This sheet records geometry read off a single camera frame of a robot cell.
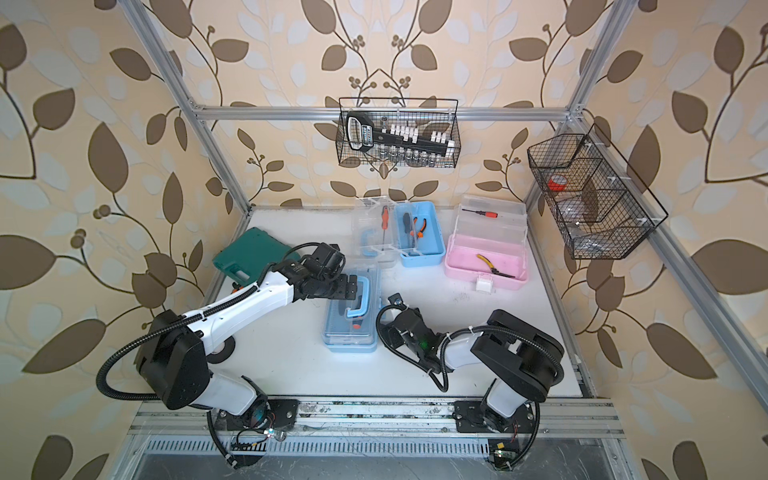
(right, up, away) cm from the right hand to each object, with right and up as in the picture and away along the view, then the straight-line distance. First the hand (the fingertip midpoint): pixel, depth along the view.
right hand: (392, 318), depth 91 cm
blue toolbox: (-14, -2, -12) cm, 18 cm away
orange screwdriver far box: (-3, +30, +14) cm, 33 cm away
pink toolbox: (+32, +22, +9) cm, 40 cm away
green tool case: (-53, +18, +17) cm, 59 cm away
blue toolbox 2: (+10, +20, +8) cm, 24 cm away
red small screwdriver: (+32, +33, +12) cm, 48 cm away
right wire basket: (+53, +33, -17) cm, 64 cm away
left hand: (-15, +11, -6) cm, 19 cm away
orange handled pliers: (+10, +27, +21) cm, 36 cm away
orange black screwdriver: (-9, +1, -10) cm, 14 cm away
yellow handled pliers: (+34, +15, +11) cm, 39 cm away
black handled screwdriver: (+5, +31, +24) cm, 40 cm away
